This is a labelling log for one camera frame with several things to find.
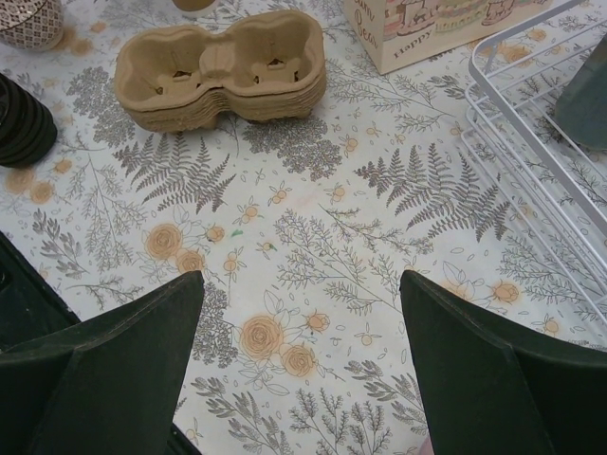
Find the printed kraft paper bag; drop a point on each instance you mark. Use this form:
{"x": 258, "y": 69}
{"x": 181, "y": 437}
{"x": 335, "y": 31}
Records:
{"x": 397, "y": 33}

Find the stacked brown pulp cup carriers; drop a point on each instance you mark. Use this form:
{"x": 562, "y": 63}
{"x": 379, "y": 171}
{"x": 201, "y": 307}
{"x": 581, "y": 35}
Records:
{"x": 266, "y": 66}

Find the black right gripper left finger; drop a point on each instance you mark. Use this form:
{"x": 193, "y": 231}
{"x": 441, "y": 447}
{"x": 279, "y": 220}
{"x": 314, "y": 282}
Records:
{"x": 107, "y": 385}

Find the stack of brown paper cups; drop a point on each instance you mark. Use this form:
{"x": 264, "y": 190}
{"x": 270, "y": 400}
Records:
{"x": 194, "y": 6}

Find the stack of black cup lids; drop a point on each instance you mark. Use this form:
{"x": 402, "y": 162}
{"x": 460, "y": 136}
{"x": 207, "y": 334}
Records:
{"x": 28, "y": 131}

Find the patterned ceramic bowl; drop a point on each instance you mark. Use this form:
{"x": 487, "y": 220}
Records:
{"x": 32, "y": 25}

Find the floral paper table mat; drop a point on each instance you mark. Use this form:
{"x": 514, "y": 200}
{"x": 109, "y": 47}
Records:
{"x": 301, "y": 228}

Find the dark teal ceramic cup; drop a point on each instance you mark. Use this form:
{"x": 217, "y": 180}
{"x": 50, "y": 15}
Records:
{"x": 580, "y": 110}

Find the white wire dish rack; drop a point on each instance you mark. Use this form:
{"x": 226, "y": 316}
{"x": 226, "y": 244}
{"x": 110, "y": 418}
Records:
{"x": 556, "y": 186}

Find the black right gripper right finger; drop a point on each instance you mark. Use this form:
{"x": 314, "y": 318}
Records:
{"x": 492, "y": 386}

